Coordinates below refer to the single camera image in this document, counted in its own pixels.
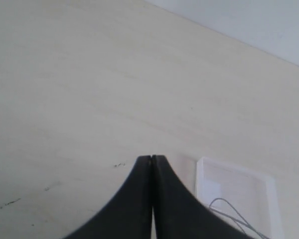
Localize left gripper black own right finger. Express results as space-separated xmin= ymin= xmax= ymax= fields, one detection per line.
xmin=151 ymin=155 xmax=251 ymax=239

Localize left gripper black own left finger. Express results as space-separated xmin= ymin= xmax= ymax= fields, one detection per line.
xmin=66 ymin=155 xmax=152 ymax=239

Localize white wired earphones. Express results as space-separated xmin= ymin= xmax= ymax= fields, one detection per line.
xmin=208 ymin=197 xmax=269 ymax=239

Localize clear plastic open case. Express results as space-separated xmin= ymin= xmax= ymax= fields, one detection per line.
xmin=196 ymin=157 xmax=285 ymax=239

